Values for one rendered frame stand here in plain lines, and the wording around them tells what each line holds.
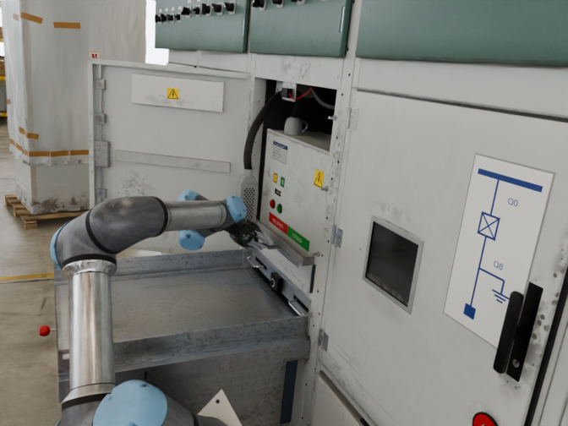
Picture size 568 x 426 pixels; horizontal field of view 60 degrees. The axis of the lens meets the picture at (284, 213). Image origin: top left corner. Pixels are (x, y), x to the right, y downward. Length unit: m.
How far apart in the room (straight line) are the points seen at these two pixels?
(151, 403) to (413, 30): 0.85
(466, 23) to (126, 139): 1.44
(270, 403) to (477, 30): 1.16
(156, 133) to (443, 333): 1.38
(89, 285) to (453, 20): 0.88
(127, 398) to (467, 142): 0.75
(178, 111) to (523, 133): 1.40
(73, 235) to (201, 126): 0.93
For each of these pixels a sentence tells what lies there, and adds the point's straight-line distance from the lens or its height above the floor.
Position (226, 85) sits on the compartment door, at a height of 1.53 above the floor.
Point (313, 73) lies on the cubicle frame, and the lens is 1.46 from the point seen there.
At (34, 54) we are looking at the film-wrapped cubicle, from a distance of 4.88.
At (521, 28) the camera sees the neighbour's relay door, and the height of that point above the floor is 1.70.
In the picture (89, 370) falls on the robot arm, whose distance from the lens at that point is 1.08.
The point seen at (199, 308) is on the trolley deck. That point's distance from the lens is 1.65.
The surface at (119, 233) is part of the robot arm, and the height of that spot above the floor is 1.24.
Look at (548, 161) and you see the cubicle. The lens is 0.83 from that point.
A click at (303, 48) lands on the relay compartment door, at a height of 1.67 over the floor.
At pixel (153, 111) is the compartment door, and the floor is 1.41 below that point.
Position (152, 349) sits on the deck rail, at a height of 0.88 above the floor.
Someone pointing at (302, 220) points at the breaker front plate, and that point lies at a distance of 1.59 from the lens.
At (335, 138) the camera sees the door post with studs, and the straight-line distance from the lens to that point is 1.32.
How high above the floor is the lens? 1.61
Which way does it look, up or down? 16 degrees down
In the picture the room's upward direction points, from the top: 6 degrees clockwise
